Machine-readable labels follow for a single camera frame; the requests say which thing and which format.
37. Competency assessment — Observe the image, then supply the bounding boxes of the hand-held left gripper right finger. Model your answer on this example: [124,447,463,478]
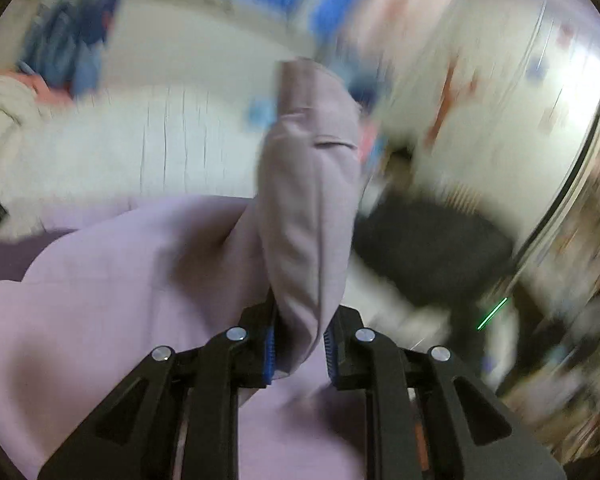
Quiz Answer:
[324,305,568,480]

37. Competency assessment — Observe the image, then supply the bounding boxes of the lilac jacket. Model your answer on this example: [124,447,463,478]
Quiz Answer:
[0,57,376,480]

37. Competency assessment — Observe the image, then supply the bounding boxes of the white striped duvet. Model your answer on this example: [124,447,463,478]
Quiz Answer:
[0,77,281,221]

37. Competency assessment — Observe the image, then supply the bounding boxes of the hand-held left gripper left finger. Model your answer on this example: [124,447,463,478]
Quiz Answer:
[37,292,281,480]

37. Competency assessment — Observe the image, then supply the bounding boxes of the pink cloth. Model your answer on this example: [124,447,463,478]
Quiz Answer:
[7,71,78,107]

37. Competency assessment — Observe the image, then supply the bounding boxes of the white wardrobe with stickers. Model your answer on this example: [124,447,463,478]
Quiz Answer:
[380,0,600,266]

